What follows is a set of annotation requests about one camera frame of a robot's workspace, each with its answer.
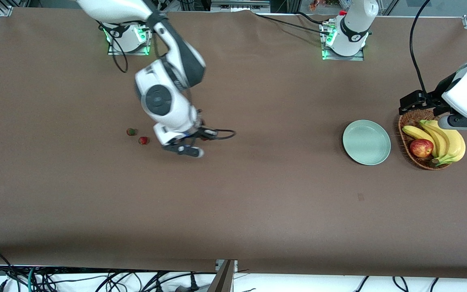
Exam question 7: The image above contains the pale green round plate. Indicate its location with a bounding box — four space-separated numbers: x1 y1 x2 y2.
342 120 392 166

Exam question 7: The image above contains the yellow banana bunch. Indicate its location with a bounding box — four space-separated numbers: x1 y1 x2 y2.
402 120 466 167

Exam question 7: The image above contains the red yellow apple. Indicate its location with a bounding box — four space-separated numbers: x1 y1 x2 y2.
409 138 434 158

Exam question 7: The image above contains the brown wicker basket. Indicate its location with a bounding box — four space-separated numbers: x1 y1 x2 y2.
398 109 453 171

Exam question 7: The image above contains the brown table cover sheet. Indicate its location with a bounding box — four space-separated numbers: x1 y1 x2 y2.
0 7 467 279

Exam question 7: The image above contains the grey background equipment box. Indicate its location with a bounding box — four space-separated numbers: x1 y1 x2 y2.
210 0 271 13

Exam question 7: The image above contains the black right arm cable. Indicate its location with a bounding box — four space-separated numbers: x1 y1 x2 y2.
98 22 236 141

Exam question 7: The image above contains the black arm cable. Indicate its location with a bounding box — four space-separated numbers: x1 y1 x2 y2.
409 0 435 100
98 22 236 141

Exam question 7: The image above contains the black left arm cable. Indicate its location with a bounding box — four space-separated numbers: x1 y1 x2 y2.
409 0 435 100

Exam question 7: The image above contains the black cable across table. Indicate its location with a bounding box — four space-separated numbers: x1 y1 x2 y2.
294 11 327 26
254 13 331 36

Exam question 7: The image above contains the brown metal post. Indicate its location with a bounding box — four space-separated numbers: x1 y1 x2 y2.
207 260 238 292

